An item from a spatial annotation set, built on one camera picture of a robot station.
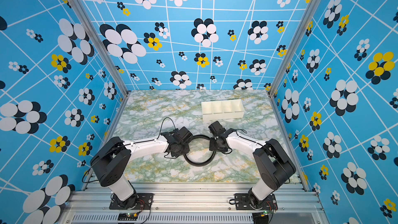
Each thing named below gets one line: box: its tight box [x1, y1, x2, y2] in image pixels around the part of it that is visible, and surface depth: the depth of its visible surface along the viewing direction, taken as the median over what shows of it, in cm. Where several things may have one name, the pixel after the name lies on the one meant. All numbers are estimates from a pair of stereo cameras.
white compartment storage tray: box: [201, 99, 245, 122], surface depth 111 cm
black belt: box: [183, 134, 217, 167], surface depth 86 cm
